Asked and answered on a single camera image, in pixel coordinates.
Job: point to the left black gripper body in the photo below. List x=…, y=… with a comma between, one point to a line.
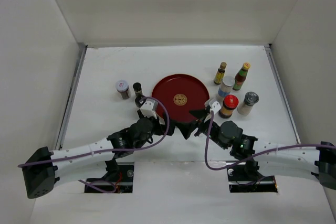
x=158, y=129

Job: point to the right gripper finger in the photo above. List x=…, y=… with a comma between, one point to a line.
x=195, y=127
x=200, y=115

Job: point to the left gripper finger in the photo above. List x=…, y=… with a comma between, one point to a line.
x=181, y=126
x=167, y=121

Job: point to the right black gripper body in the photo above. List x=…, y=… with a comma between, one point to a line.
x=214, y=136

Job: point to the red-lid chili sauce jar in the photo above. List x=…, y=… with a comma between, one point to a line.
x=230, y=103

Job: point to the silver-lid blue-label jar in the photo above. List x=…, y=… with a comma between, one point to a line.
x=225, y=88

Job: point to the black-top white salt grinder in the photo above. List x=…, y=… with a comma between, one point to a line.
x=138, y=101

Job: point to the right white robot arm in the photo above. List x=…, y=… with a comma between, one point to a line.
x=263, y=159

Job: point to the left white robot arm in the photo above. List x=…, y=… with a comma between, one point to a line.
x=45, y=169

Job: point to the red round lacquer tray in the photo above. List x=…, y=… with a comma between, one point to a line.
x=180, y=93

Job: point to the small yellow-label oil bottle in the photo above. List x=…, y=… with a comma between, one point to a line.
x=220, y=73

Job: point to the black-cap pepper shaker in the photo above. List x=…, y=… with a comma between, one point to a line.
x=138, y=89

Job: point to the grey-top white salt grinder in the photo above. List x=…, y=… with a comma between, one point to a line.
x=250, y=99

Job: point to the white-lid dark spice jar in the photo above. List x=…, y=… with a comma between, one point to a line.
x=122, y=87

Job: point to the green-label red sauce bottle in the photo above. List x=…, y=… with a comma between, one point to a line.
x=240, y=77

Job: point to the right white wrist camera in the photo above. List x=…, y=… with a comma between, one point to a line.
x=214, y=105

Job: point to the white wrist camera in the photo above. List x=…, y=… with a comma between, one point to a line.
x=214, y=105
x=148, y=108

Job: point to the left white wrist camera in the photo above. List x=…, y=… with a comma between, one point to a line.
x=148, y=108

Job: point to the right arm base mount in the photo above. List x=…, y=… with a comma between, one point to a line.
x=245, y=178

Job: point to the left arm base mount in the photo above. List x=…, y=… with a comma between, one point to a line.
x=117, y=180

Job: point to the right aluminium table rail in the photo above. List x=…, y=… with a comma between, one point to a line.
x=281, y=90

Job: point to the aluminium table rail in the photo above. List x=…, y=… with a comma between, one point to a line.
x=281, y=90
x=71, y=96

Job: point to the left aluminium table rail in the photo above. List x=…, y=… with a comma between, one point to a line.
x=71, y=96

